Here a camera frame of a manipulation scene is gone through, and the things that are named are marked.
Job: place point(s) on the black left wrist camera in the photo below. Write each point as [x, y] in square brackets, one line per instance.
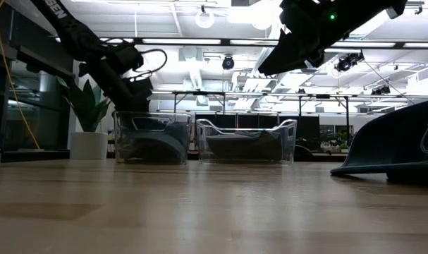
[127, 58]

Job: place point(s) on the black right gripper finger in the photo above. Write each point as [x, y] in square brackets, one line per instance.
[295, 17]
[294, 53]

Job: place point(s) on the green plant in white pot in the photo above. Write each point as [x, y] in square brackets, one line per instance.
[88, 146]

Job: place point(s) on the clear plastic bin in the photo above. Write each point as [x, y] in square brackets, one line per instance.
[291, 141]
[117, 141]

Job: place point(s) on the blue denim cap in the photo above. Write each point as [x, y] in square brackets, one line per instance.
[386, 141]
[155, 137]

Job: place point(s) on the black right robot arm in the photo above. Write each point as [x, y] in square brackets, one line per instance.
[361, 21]

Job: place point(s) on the small green plant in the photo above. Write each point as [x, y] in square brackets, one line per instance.
[342, 144]

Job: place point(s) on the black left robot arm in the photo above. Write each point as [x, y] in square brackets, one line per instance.
[63, 21]

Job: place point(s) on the black round ceiling camera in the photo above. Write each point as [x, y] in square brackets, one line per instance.
[228, 63]

